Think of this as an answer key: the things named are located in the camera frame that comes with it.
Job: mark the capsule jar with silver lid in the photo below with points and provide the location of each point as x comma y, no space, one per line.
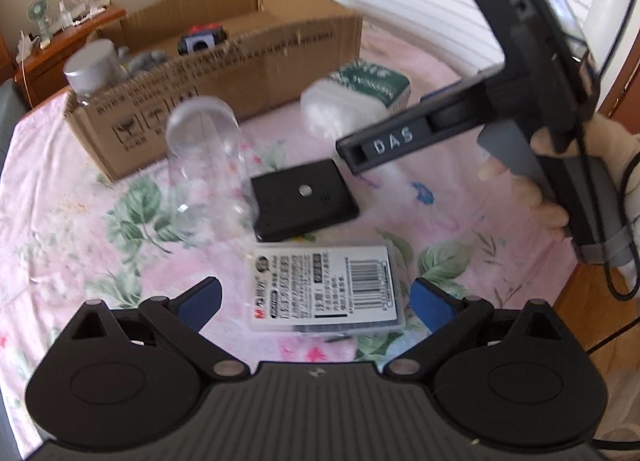
94,69

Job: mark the clear pen refill case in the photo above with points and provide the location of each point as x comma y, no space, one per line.
324,289

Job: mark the wooden nightstand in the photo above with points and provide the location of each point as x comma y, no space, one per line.
41,74

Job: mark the black toy block red wheels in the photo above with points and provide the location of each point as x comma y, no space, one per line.
201,38

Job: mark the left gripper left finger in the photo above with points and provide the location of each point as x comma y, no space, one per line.
179,321

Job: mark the brown cardboard box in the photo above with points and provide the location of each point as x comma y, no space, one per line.
275,49

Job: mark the grey elephant toy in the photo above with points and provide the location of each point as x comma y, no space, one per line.
142,62

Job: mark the white power strip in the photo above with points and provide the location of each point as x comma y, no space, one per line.
24,48

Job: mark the small green desk fan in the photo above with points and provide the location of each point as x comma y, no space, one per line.
38,13

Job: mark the clear plastic jar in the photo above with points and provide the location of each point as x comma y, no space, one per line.
210,192

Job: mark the white medical cotton bottle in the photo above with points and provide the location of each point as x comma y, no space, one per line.
352,97

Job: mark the black square device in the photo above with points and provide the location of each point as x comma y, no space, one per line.
300,200

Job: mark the clear spray bottle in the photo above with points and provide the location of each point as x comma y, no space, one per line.
66,18

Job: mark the floral pink table cloth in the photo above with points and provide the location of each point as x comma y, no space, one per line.
68,234

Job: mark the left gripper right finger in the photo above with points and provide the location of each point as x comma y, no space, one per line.
455,325

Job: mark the person's right hand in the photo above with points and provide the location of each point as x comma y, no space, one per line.
605,139

